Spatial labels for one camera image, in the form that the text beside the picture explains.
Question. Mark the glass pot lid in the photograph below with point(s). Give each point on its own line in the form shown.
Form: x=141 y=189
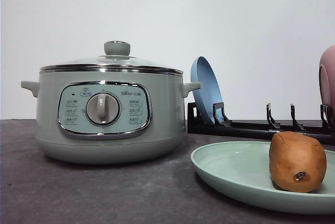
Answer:
x=117 y=58

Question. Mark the green plate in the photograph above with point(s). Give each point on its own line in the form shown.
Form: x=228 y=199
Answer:
x=242 y=169

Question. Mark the brown potato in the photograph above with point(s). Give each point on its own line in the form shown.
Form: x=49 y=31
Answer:
x=297 y=161

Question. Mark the blue plate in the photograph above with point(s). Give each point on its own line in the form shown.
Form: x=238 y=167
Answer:
x=203 y=72

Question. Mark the green electric steamer pot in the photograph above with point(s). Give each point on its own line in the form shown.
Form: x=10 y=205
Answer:
x=110 y=116

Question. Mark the pink plate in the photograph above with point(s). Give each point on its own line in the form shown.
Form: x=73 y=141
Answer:
x=327 y=84

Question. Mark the black dish rack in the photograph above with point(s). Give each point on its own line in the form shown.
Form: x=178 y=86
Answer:
x=224 y=126

